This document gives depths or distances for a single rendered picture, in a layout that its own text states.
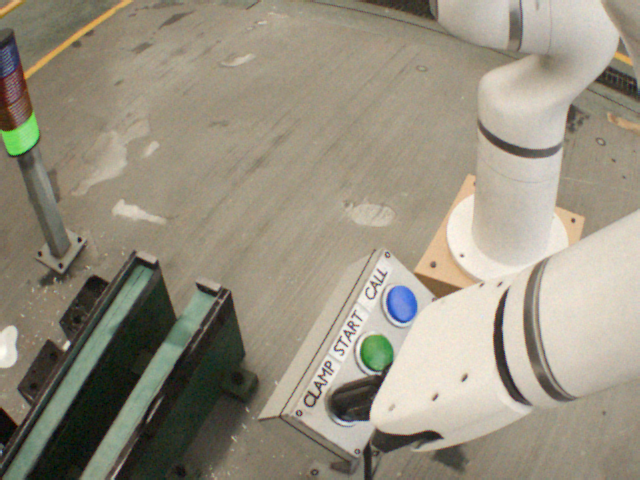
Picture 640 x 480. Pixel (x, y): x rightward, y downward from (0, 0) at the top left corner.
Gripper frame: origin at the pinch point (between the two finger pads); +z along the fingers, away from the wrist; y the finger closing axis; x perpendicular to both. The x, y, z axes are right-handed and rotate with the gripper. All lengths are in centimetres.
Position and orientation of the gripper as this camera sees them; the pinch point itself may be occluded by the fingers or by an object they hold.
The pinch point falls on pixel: (369, 399)
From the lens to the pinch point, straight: 46.1
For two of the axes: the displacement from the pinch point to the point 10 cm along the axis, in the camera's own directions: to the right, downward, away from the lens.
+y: -4.2, 6.8, -6.1
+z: -5.6, 3.4, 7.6
